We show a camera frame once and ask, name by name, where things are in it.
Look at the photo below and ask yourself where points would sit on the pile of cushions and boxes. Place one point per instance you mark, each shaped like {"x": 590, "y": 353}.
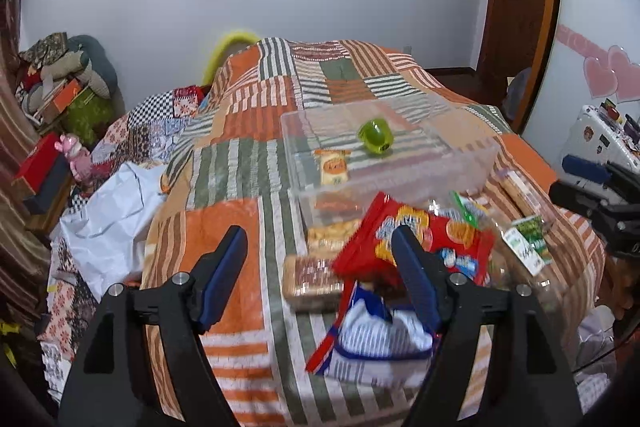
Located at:
{"x": 90, "y": 62}

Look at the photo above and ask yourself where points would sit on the brown biscuit pack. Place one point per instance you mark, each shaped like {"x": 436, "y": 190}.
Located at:
{"x": 310, "y": 282}

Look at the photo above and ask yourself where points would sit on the pink heart wall sticker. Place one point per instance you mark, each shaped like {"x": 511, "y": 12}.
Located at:
{"x": 612, "y": 74}

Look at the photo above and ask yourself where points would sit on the green jelly cup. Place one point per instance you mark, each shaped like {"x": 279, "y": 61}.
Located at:
{"x": 374, "y": 137}

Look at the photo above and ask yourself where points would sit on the grey chair back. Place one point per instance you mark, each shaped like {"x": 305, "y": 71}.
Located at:
{"x": 517, "y": 94}

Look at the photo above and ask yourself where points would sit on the white machine with stickers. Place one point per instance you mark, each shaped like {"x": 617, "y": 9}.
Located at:
{"x": 595, "y": 132}

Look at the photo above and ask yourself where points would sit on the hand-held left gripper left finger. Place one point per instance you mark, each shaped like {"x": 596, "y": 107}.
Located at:
{"x": 220, "y": 277}

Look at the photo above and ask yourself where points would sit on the long wafer packet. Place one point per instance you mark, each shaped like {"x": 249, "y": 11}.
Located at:
{"x": 517, "y": 194}

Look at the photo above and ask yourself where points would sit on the green label snack pack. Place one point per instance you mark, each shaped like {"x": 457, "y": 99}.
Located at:
{"x": 530, "y": 237}

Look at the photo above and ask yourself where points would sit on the pink toy figure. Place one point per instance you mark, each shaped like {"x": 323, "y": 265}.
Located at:
{"x": 75, "y": 157}

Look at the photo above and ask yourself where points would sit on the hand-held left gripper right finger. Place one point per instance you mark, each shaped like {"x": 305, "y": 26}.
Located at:
{"x": 415, "y": 277}

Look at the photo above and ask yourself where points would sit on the patterned fabric bundle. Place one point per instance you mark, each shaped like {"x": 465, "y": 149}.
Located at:
{"x": 45, "y": 47}

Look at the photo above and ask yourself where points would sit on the green box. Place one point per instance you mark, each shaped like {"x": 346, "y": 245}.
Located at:
{"x": 87, "y": 117}

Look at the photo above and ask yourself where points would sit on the yellow hoop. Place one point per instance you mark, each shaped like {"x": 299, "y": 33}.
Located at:
{"x": 220, "y": 49}

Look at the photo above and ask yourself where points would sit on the blue white striped packet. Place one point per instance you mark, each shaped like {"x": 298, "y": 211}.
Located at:
{"x": 370, "y": 337}

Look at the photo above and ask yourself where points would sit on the striped patchwork blanket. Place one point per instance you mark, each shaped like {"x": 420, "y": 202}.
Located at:
{"x": 235, "y": 142}

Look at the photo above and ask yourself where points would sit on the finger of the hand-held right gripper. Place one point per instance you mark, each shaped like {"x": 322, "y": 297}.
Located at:
{"x": 585, "y": 168}
{"x": 585, "y": 199}

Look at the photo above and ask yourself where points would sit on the clear bag of biscuits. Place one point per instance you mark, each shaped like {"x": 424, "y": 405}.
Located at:
{"x": 327, "y": 234}

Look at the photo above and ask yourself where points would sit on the pink ribbon wall sticker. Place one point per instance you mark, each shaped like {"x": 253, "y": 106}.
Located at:
{"x": 575, "y": 39}

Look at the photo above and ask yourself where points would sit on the striped curtain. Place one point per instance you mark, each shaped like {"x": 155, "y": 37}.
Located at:
{"x": 12, "y": 157}

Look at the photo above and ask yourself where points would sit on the small orange snack packet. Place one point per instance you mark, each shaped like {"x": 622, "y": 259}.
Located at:
{"x": 333, "y": 168}

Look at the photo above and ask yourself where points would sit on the clear plastic container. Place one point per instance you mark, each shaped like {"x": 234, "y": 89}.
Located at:
{"x": 450, "y": 157}

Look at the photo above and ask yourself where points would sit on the red box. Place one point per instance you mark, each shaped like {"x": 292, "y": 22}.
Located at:
{"x": 37, "y": 162}

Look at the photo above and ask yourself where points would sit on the red snack bag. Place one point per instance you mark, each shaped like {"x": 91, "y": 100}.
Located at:
{"x": 365, "y": 232}

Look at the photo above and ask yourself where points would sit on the orange box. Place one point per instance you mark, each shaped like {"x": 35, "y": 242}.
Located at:
{"x": 60, "y": 99}

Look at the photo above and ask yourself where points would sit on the white plastic bag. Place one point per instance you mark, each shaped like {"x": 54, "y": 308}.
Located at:
{"x": 110, "y": 227}

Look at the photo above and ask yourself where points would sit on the checkered patchwork quilt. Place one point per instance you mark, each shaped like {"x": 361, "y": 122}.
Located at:
{"x": 150, "y": 117}

